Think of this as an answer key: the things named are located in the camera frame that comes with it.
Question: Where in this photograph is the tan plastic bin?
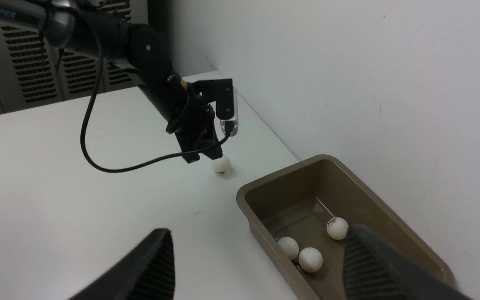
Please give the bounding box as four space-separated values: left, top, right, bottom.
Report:
236 155 456 300

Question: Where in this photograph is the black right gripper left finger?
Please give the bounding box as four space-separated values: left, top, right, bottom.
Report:
72 228 176 300

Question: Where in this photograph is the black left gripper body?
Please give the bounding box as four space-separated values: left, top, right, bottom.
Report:
165 97 219 153

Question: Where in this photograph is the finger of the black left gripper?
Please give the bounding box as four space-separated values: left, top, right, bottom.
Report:
182 144 200 164
202 139 223 160

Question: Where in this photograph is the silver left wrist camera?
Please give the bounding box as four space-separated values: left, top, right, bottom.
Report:
216 86 239 137

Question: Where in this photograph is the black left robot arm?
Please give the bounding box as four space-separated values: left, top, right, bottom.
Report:
0 0 235 173

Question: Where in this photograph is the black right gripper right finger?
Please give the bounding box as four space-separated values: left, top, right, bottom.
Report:
342 225 469 300

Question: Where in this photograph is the grey vented cabinet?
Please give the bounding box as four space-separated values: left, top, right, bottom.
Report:
0 0 149 119

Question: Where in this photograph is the black left camera cable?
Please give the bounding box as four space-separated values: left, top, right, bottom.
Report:
80 8 234 173

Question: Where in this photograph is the white ball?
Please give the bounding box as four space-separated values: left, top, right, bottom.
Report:
326 217 349 240
298 247 323 273
211 155 232 175
277 237 300 261

